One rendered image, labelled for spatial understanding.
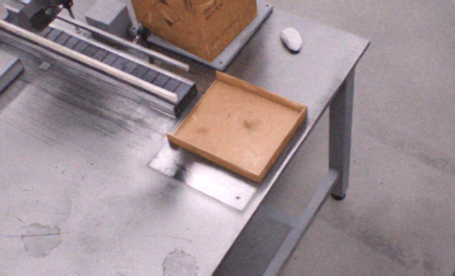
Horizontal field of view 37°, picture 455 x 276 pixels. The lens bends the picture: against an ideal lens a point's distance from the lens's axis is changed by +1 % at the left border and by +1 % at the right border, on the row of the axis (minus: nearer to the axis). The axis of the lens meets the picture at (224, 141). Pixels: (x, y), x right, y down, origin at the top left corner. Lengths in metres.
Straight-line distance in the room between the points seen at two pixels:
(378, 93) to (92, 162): 1.53
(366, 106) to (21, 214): 1.65
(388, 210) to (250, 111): 0.96
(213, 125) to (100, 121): 0.33
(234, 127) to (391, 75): 1.36
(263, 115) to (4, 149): 0.74
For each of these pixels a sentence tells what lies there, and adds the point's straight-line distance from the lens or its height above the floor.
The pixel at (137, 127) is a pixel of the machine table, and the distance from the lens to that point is 1.93.
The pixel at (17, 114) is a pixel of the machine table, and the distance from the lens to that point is 2.09.
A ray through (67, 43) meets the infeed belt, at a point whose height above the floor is 0.88.
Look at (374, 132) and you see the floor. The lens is 2.89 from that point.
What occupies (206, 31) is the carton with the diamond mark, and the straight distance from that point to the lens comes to 1.93.
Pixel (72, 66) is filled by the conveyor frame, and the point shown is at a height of 0.86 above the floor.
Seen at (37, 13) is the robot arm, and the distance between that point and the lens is 1.97.
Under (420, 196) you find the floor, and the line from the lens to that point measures 2.73.
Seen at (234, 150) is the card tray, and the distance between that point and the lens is 1.82.
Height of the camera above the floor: 2.30
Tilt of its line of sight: 53 degrees down
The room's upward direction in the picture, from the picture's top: 11 degrees counter-clockwise
